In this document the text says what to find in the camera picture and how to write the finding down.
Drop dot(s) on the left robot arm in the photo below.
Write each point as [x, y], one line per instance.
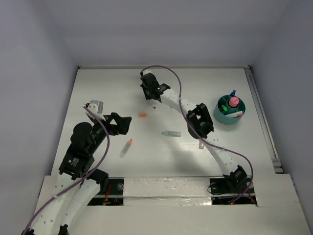
[78, 181]

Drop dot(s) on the pink cap bottle in organizer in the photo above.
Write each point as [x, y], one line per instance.
[233, 102]

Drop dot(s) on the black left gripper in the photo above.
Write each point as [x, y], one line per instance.
[121, 127]

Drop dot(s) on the green pencil-shaped clear case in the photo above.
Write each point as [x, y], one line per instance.
[172, 134]

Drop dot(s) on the teal round organizer container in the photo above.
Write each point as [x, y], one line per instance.
[219, 113]

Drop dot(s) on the orange tip clear pencil case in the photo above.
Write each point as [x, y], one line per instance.
[125, 148]

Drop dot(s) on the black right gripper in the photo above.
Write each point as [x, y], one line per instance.
[148, 96]

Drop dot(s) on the clear blue glue bottle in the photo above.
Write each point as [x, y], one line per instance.
[232, 94]

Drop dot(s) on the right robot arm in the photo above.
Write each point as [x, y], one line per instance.
[200, 127]

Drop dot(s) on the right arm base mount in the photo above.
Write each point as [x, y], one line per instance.
[221, 194]

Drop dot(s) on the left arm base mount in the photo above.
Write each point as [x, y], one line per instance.
[112, 196]

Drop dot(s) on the purple thin marker pen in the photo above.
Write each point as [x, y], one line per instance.
[153, 103]

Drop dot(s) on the aluminium rail right edge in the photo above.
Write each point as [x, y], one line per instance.
[263, 121]

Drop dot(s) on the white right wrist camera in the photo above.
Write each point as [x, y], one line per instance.
[144, 72]

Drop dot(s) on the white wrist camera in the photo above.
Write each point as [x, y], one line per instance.
[144, 72]
[95, 106]

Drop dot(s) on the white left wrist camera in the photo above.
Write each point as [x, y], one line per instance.
[95, 106]

